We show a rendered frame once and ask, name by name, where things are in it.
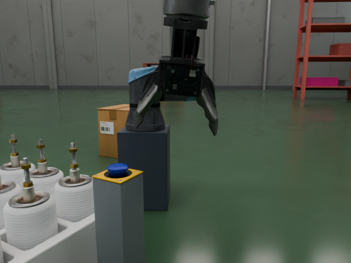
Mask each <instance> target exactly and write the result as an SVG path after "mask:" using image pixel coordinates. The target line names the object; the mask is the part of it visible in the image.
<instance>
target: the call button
mask: <svg viewBox="0 0 351 263"><path fill-rule="evenodd" d="M107 169H108V172H109V173H110V175H112V176H122V175H125V174H126V172H127V171H128V165H127V164H124V163H115V164H111V165H109V166H108V167H107Z"/></svg>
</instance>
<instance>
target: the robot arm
mask: <svg viewBox="0 0 351 263"><path fill-rule="evenodd" d="M210 5H215V0H163V14H164V15H166V17H164V21H163V25H164V26H169V28H170V56H162V57H161V58H160V59H159V65H158V66H153V67H144V68H137V69H132V70H131V71H130V72H129V82H128V83H129V99H130V110H129V113H128V116H127V120H126V123H125V129H126V130H129V131H132V132H156V131H160V130H163V129H165V122H164V119H163V116H162V113H161V110H160V102H161V101H184V102H186V101H194V100H196V101H197V103H198V105H200V106H201V107H202V108H203V109H204V114H205V117H206V118H207V119H208V120H209V127H210V129H211V131H212V133H213V135H214V136H216V135H217V130H218V115H217V106H216V100H215V88H214V85H213V83H212V81H211V79H210V78H209V76H208V75H207V74H206V72H205V63H204V61H203V60H202V59H199V58H197V55H198V50H199V45H200V37H198V36H196V34H197V30H198V29H205V30H207V24H208V21H206V20H205V19H207V18H209V14H210Z"/></svg>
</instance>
